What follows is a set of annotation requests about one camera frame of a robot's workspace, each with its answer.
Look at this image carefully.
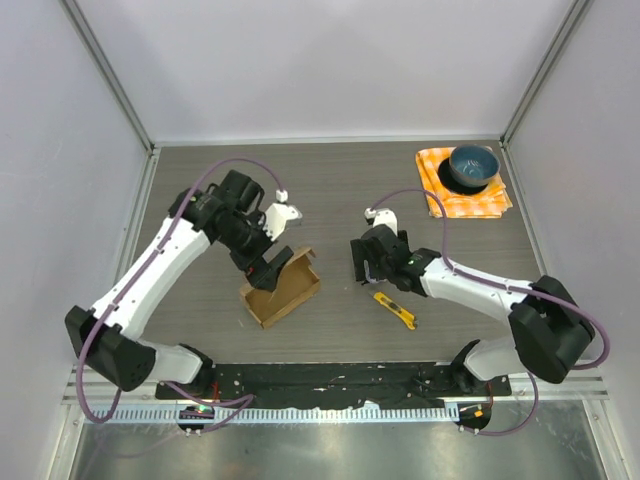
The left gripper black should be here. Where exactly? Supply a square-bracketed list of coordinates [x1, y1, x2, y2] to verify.
[218, 211, 293, 291]

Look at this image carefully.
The brown cardboard express box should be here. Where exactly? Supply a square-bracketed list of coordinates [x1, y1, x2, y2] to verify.
[239, 247, 321, 330]

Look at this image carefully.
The yellow utility knife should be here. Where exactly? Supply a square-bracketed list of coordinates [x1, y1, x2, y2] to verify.
[372, 291, 417, 331]

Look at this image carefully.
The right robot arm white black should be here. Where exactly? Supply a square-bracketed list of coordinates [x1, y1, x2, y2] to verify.
[350, 225, 595, 395]

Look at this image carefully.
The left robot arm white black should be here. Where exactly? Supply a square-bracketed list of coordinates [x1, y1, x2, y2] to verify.
[65, 170, 302, 399]

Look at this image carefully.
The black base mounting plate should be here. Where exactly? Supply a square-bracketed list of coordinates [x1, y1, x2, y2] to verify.
[179, 362, 511, 408]

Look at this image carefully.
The blue ceramic bowl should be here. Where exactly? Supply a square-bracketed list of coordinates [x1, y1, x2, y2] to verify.
[449, 145, 500, 188]

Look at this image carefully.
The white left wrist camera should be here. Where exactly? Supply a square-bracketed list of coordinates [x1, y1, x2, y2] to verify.
[262, 189, 303, 243]

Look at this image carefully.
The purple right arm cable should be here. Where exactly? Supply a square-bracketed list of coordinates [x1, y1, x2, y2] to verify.
[367, 187, 612, 436]

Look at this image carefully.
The white slotted cable duct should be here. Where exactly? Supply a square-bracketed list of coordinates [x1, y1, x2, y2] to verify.
[110, 402, 459, 425]

